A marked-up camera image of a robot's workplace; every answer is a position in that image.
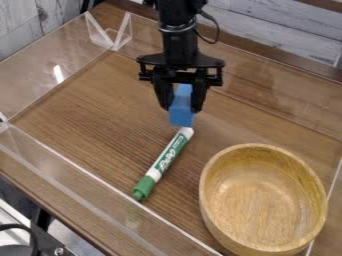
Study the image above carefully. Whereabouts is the green dry erase marker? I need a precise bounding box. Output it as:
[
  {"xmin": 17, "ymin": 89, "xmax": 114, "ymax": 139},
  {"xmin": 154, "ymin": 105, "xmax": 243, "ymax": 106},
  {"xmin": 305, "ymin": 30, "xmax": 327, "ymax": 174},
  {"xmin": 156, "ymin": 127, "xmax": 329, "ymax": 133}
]
[{"xmin": 132, "ymin": 127, "xmax": 194, "ymax": 201}]

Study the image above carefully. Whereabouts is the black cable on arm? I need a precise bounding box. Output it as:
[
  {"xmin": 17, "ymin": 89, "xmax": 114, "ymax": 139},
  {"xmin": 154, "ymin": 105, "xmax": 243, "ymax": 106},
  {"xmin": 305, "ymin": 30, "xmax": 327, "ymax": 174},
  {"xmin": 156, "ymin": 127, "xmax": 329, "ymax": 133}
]
[{"xmin": 195, "ymin": 9, "xmax": 220, "ymax": 45}]

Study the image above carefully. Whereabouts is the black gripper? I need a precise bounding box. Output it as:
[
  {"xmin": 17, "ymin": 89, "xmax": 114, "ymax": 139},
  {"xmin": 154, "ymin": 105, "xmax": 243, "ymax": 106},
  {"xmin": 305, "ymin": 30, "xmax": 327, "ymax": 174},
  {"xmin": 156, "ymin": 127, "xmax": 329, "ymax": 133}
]
[{"xmin": 136, "ymin": 53, "xmax": 224, "ymax": 113}]

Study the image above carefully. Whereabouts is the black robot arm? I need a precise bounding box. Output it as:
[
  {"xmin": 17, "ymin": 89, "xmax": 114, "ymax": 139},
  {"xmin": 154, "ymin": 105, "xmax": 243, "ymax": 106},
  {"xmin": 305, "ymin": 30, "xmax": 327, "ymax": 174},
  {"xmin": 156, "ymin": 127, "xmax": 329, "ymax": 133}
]
[{"xmin": 136, "ymin": 0, "xmax": 226, "ymax": 113}]

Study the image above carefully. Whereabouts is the blue foam block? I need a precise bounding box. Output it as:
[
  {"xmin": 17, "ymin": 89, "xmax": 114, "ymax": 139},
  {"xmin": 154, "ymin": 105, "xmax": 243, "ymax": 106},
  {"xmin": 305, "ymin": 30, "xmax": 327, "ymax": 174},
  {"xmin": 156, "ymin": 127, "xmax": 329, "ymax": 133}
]
[{"xmin": 168, "ymin": 84, "xmax": 195, "ymax": 127}]

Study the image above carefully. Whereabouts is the clear acrylic tray wall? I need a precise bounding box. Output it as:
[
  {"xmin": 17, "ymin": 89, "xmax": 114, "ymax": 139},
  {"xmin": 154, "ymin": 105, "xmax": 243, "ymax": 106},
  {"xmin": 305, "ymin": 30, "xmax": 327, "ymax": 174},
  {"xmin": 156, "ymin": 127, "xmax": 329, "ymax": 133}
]
[{"xmin": 0, "ymin": 5, "xmax": 342, "ymax": 256}]

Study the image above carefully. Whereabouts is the black cable lower left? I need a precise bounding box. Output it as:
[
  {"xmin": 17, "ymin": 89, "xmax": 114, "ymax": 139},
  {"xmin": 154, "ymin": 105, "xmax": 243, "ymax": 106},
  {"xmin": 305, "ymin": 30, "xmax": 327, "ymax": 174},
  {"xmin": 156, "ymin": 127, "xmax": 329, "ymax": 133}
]
[{"xmin": 0, "ymin": 224, "xmax": 41, "ymax": 256}]

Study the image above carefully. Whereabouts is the brown wooden bowl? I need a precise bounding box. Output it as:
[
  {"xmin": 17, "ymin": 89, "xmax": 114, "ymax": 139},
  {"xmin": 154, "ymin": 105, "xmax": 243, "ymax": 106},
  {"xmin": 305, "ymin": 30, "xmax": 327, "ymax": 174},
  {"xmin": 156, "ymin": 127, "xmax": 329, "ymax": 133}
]
[{"xmin": 199, "ymin": 143, "xmax": 327, "ymax": 256}]

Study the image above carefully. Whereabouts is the black metal table bracket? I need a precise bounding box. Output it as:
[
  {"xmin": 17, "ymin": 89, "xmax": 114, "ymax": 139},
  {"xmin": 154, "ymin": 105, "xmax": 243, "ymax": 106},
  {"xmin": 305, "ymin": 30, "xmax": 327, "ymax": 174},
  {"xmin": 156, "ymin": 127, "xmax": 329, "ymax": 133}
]
[{"xmin": 31, "ymin": 208, "xmax": 77, "ymax": 256}]

